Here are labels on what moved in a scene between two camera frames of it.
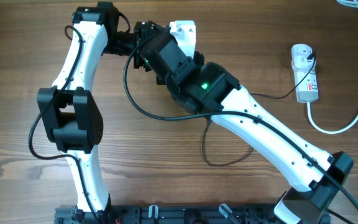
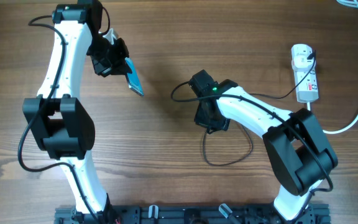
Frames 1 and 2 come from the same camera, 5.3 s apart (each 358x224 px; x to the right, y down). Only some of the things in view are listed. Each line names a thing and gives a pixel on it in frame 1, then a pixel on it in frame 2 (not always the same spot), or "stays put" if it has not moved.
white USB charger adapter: x=301 y=61 stays put
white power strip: x=307 y=90 stays put
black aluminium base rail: x=172 y=214 stays put
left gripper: x=149 y=29 → x=119 y=63
